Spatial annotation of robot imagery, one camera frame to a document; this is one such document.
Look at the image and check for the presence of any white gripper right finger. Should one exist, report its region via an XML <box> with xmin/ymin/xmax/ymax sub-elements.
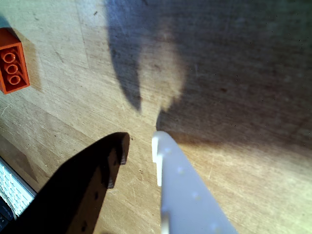
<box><xmin>151</xmin><ymin>131</ymin><xmax>239</xmax><ymax>234</ymax></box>

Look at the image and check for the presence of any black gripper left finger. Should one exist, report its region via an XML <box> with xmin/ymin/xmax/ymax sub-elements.
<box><xmin>0</xmin><ymin>132</ymin><xmax>130</xmax><ymax>234</ymax></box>

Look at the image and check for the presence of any red-orange lego block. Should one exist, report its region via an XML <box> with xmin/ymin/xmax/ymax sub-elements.
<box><xmin>0</xmin><ymin>27</ymin><xmax>31</xmax><ymax>95</ymax></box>

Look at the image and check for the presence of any white keyboard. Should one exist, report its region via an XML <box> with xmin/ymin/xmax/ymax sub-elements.
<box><xmin>0</xmin><ymin>157</ymin><xmax>37</xmax><ymax>226</ymax></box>

